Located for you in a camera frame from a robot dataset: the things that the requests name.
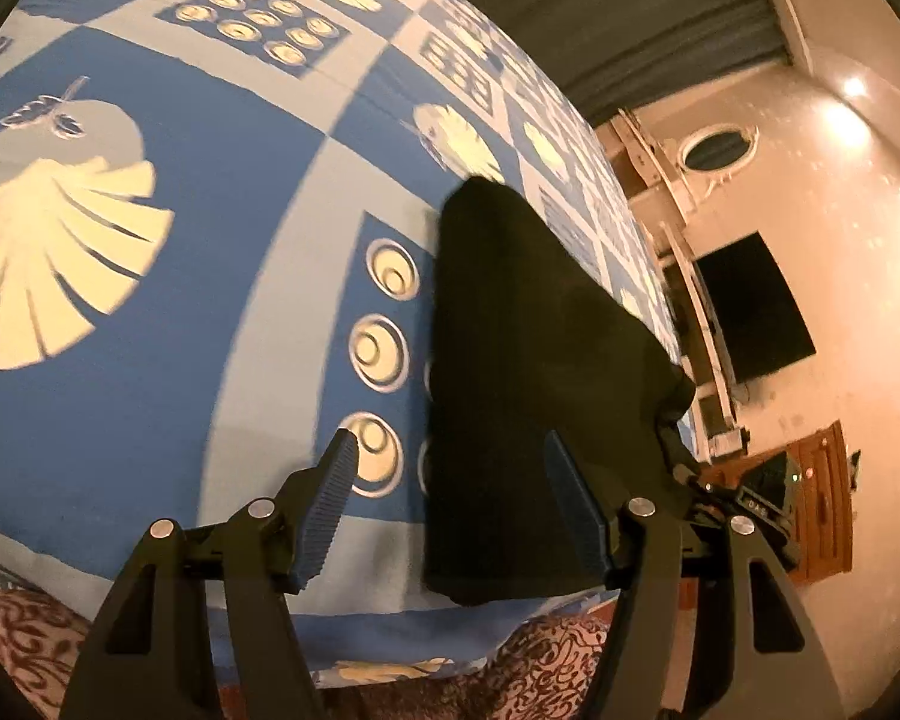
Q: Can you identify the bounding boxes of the white dressing table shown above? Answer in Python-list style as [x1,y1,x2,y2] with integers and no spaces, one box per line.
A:
[596,109,749,463]

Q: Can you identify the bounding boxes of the black pants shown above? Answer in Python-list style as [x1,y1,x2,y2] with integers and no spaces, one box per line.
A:
[424,177,697,606]

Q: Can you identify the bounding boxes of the black wall television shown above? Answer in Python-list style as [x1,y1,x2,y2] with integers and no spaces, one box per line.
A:
[694,232,816,383]

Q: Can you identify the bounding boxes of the white oval wall mirror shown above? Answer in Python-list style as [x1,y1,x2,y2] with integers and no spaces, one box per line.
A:
[678,122,761,187]

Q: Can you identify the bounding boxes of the blue patterned bedspread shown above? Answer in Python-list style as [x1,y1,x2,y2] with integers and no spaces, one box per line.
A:
[0,0,676,686]

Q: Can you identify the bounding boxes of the dark green curtain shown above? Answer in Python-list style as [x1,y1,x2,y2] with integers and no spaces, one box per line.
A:
[468,0,790,125]

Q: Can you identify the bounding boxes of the floral brown bed skirt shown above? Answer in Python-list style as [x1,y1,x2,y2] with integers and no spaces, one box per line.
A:
[0,578,610,718]

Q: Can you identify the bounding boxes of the brown wooden cabinet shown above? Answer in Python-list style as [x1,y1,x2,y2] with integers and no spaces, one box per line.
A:
[704,421,854,585]

